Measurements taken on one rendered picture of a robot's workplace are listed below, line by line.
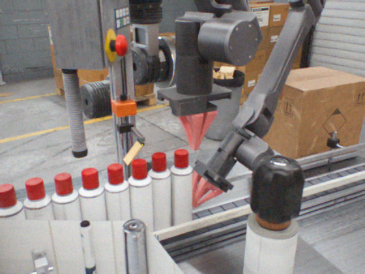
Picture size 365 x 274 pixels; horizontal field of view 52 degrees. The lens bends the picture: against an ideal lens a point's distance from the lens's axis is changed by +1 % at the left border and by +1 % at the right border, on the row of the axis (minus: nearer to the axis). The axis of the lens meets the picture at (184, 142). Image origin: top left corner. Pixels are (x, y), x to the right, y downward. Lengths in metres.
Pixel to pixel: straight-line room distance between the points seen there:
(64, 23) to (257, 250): 0.51
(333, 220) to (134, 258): 0.64
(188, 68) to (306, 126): 0.80
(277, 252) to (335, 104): 0.80
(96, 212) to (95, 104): 1.09
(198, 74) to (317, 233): 0.64
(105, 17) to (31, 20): 5.60
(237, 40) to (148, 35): 0.94
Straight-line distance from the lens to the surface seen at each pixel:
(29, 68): 6.36
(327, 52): 5.68
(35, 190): 0.77
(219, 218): 0.93
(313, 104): 1.28
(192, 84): 0.55
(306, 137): 1.31
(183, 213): 0.89
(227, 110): 3.53
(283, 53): 1.00
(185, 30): 0.54
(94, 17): 0.70
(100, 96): 1.85
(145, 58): 1.41
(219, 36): 0.49
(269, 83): 0.94
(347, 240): 1.07
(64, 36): 0.73
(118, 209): 0.81
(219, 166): 0.89
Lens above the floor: 1.44
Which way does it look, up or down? 24 degrees down
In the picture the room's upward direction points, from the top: straight up
